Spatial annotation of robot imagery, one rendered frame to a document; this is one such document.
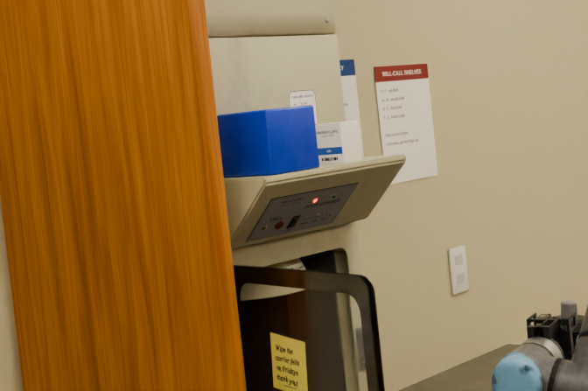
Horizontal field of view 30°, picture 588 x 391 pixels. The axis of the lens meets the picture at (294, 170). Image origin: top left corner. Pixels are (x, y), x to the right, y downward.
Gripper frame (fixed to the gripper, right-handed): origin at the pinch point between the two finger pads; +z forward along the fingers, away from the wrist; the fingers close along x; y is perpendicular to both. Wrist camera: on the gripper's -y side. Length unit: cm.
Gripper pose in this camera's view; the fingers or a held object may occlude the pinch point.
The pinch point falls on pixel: (570, 342)
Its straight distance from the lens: 200.8
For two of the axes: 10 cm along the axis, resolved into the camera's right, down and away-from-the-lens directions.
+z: 4.6, -1.0, 8.8
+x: -8.8, 0.7, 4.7
